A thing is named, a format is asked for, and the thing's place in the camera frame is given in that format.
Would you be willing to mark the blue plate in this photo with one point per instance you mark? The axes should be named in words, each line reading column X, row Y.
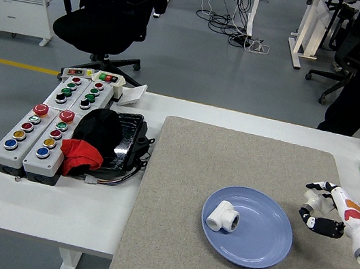
column 259, row 237

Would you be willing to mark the large white tee pipe fitting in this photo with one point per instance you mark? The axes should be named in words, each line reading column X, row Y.
column 220, row 215

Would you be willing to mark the white green-red switch box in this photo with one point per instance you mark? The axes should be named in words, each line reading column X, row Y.
column 108, row 78

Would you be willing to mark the white panel heater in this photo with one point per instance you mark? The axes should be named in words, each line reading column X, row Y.
column 14, row 10

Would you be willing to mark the white desk leg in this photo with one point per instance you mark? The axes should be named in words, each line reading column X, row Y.
column 254, row 8

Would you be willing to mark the white desk frame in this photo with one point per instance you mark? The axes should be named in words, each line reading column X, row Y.
column 301, row 41

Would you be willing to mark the white table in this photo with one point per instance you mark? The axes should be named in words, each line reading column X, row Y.
column 50, row 206

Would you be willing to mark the black swivel chair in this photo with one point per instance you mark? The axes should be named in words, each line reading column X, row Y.
column 334, row 77

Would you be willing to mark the grey emergency-stop button box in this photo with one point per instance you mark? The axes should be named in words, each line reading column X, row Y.
column 7, row 154
column 40, row 164

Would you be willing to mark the grey four-button control box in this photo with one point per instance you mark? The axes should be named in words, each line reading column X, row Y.
column 56, row 91
column 101, row 97

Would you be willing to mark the red cloth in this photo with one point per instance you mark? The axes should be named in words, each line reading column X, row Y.
column 80, row 150

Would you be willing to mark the black plastic tray device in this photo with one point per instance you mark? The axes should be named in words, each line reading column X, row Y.
column 129, row 140

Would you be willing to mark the black cloth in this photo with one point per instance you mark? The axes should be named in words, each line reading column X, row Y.
column 98, row 127

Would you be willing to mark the small grey switch box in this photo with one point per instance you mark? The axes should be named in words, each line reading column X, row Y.
column 78, row 72

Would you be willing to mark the grey-brown mat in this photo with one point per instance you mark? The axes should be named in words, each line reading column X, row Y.
column 193, row 178

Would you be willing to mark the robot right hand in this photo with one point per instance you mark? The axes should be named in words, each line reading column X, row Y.
column 353, row 215

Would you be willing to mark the black office chair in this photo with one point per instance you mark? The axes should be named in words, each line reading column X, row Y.
column 93, row 30

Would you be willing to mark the white tee pipe metal nut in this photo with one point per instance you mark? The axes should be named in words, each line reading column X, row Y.
column 314, row 197

